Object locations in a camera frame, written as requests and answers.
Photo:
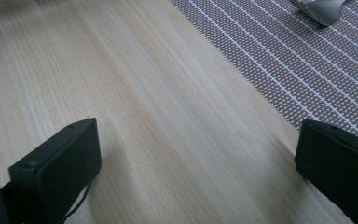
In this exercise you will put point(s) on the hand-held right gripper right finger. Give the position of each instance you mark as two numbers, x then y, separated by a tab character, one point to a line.
338	161

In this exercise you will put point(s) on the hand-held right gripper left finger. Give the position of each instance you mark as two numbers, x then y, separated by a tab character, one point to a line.
59	168

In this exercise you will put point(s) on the brown woven striped mat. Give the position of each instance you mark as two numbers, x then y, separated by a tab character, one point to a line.
292	56

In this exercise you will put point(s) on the grey rounded object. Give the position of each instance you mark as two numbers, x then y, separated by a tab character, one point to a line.
321	9

